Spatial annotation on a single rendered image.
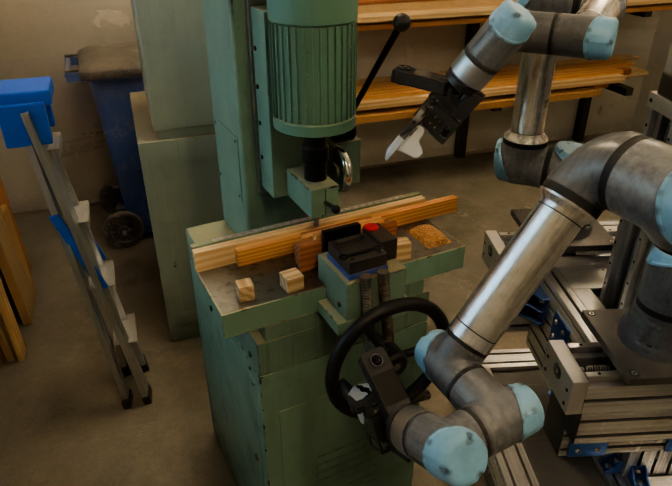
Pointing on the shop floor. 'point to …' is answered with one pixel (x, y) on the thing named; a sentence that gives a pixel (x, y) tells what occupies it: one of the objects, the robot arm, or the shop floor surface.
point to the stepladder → (46, 140)
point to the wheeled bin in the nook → (117, 134)
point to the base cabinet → (294, 416)
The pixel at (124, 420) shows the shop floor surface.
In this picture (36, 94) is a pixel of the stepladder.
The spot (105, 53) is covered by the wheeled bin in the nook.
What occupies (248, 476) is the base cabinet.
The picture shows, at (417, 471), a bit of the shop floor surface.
